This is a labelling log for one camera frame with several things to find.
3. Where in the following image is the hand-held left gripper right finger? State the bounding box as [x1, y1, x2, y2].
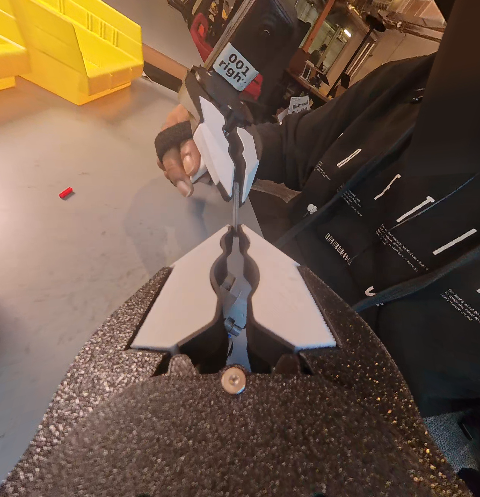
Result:
[240, 224, 338, 353]

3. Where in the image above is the person's right forearm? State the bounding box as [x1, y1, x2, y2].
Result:
[250, 58, 439, 193]

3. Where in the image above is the person's right hand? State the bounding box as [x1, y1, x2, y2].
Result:
[155, 103, 203, 199]

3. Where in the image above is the grey Lego engine assembly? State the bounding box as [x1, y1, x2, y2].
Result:
[220, 272, 251, 356]

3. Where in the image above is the grey desk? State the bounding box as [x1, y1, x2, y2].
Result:
[0, 0, 266, 459]

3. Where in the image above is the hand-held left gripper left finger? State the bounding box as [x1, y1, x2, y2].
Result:
[130, 225, 235, 355]

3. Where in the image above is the red bin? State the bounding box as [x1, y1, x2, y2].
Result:
[190, 12, 210, 43]

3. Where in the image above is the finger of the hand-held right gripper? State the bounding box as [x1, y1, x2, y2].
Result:
[193, 96, 237, 202]
[234, 126, 261, 204]

